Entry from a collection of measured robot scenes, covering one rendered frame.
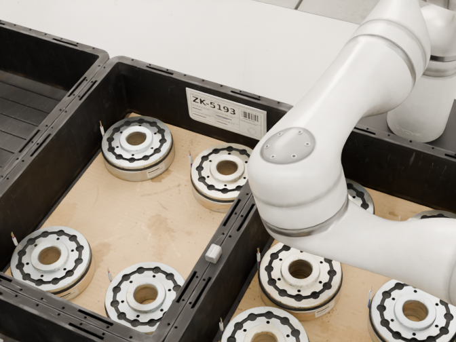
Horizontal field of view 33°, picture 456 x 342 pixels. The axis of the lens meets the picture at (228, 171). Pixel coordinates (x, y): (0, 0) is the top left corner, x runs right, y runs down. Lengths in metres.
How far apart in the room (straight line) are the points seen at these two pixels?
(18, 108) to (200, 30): 0.45
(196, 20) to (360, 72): 0.80
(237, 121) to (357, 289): 0.30
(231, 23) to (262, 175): 0.87
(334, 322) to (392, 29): 0.35
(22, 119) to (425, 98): 0.61
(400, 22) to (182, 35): 0.72
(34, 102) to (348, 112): 0.63
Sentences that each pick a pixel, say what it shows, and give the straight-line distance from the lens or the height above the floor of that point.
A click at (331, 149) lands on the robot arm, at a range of 0.73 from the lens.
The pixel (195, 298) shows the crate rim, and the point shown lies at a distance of 0.86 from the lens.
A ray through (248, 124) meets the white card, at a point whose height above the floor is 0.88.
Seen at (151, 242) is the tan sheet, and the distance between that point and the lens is 1.04.
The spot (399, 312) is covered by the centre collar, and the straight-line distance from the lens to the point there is 0.93.
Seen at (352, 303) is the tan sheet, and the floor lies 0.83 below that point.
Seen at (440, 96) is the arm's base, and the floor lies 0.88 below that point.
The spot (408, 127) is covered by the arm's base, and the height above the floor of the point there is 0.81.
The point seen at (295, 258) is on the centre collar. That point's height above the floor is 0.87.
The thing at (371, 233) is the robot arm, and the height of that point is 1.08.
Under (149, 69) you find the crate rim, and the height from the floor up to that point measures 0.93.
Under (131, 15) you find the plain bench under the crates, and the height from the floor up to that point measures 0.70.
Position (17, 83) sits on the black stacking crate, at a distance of 1.31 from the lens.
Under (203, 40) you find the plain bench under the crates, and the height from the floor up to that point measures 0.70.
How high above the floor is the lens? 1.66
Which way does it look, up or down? 49 degrees down
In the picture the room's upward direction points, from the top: 5 degrees counter-clockwise
